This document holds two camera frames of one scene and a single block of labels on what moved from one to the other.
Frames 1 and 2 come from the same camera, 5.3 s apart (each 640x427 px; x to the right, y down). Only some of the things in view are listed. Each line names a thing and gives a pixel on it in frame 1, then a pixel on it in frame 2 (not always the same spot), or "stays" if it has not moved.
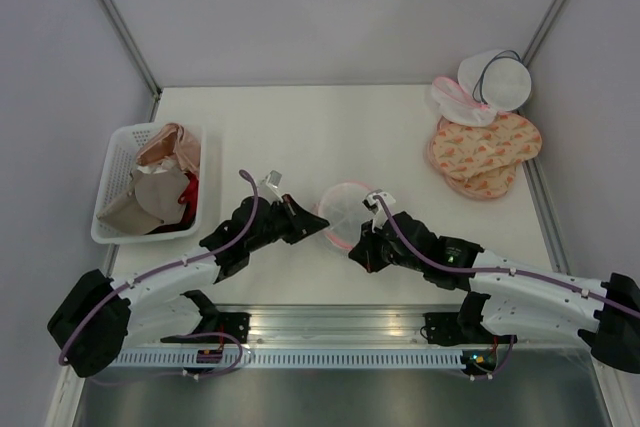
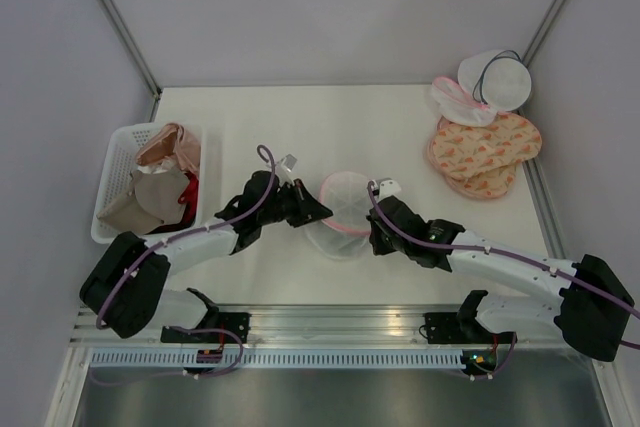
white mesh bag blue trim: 499,79 stays
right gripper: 364,251 to 379,247
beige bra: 153,197 stays
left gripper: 302,223 to 308,209
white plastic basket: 115,162 stays
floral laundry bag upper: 462,150 stays
